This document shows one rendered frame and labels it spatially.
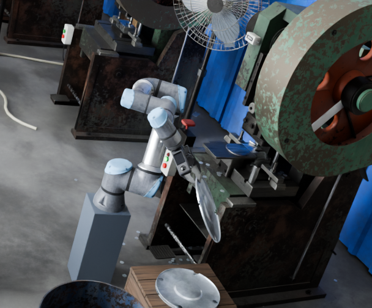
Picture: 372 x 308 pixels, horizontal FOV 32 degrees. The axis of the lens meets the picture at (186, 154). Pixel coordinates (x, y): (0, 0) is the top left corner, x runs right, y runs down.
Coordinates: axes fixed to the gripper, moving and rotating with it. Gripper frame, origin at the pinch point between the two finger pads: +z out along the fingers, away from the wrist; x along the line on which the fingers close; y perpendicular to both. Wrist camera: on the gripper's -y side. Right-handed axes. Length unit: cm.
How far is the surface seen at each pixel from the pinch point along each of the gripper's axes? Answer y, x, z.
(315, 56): 7, -64, -22
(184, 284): -2, 29, 42
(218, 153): 49, -8, 20
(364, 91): 13, -77, 6
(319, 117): 22, -57, 12
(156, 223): 72, 44, 55
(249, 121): 59, -28, 18
